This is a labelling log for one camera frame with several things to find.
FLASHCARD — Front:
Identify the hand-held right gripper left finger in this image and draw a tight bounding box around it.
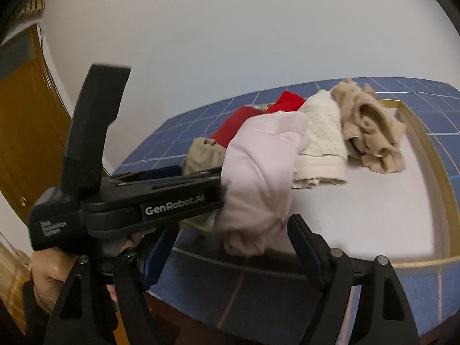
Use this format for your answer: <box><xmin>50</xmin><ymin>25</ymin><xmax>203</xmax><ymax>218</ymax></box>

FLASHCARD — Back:
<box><xmin>45</xmin><ymin>223</ymin><xmax>180</xmax><ymax>345</ymax></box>

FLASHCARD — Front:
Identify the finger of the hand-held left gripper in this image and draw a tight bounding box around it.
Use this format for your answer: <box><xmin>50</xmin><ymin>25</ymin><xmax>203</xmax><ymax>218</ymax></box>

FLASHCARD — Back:
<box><xmin>108</xmin><ymin>166</ymin><xmax>224</xmax><ymax>198</ymax></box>

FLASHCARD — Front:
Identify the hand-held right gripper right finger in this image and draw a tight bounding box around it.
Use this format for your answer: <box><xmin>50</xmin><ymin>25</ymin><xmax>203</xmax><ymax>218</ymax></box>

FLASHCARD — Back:
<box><xmin>286</xmin><ymin>214</ymin><xmax>421</xmax><ymax>345</ymax></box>

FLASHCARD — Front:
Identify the khaki underwear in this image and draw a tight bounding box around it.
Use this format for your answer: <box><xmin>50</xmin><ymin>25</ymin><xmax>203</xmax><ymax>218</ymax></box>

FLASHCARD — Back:
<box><xmin>184</xmin><ymin>137</ymin><xmax>227</xmax><ymax>177</ymax></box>

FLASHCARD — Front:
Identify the pale pink underwear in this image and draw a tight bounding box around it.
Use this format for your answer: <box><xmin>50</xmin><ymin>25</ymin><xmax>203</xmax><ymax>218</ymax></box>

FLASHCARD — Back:
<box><xmin>214</xmin><ymin>112</ymin><xmax>310</xmax><ymax>257</ymax></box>

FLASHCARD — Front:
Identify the white tray with gold rim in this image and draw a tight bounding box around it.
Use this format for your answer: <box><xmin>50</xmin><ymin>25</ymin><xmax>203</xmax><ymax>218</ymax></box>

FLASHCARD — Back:
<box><xmin>172</xmin><ymin>99</ymin><xmax>451</xmax><ymax>268</ymax></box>

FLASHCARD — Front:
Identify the bright red underwear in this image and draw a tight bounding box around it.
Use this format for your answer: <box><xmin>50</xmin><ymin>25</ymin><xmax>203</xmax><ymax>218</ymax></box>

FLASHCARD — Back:
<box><xmin>211</xmin><ymin>91</ymin><xmax>306</xmax><ymax>149</ymax></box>

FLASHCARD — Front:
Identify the cream dotted underwear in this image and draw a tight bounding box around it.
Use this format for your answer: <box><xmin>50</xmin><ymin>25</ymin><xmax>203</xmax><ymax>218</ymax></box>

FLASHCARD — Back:
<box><xmin>292</xmin><ymin>90</ymin><xmax>348</xmax><ymax>189</ymax></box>

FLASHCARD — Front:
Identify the beige ruffled underwear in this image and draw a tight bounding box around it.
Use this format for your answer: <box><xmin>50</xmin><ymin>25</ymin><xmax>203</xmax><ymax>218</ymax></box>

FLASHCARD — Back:
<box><xmin>331</xmin><ymin>78</ymin><xmax>406</xmax><ymax>174</ymax></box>

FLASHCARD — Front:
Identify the person's left forearm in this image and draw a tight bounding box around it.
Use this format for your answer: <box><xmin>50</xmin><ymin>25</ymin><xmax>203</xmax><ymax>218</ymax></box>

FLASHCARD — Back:
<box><xmin>20</xmin><ymin>280</ymin><xmax>54</xmax><ymax>345</ymax></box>

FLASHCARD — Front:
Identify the person's left hand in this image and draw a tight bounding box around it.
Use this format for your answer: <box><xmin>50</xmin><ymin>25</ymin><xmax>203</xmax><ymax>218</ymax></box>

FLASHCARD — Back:
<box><xmin>30</xmin><ymin>249</ymin><xmax>80</xmax><ymax>313</ymax></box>

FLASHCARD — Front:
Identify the wooden door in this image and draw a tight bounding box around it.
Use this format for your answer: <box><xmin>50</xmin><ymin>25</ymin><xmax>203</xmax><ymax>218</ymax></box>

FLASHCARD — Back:
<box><xmin>0</xmin><ymin>25</ymin><xmax>108</xmax><ymax>231</ymax></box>

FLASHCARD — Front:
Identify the yellow fringed trim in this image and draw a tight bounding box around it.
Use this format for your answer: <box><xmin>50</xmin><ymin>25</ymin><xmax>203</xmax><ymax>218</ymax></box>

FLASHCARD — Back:
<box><xmin>18</xmin><ymin>0</ymin><xmax>45</xmax><ymax>17</ymax></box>

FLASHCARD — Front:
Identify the blue checked tablecloth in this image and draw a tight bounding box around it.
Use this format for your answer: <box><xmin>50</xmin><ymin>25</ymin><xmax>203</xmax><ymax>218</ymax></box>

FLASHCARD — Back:
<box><xmin>115</xmin><ymin>76</ymin><xmax>460</xmax><ymax>335</ymax></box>

